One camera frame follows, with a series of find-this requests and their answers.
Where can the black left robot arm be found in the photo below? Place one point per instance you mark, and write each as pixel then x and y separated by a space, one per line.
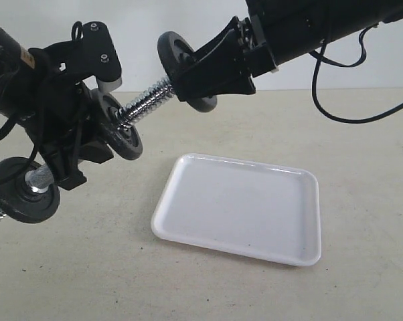
pixel 13 56

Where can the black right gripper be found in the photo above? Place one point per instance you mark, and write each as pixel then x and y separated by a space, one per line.
pixel 228 62

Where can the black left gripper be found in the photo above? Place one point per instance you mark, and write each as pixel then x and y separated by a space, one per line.
pixel 50 113

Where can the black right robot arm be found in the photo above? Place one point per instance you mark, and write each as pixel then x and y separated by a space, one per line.
pixel 272 33

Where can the white plastic tray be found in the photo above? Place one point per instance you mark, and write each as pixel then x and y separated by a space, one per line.
pixel 242 207

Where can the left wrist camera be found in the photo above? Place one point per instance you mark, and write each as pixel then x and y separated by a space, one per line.
pixel 89 53

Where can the black weight plate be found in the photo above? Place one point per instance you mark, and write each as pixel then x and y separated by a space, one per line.
pixel 176 55
pixel 32 197
pixel 126 142

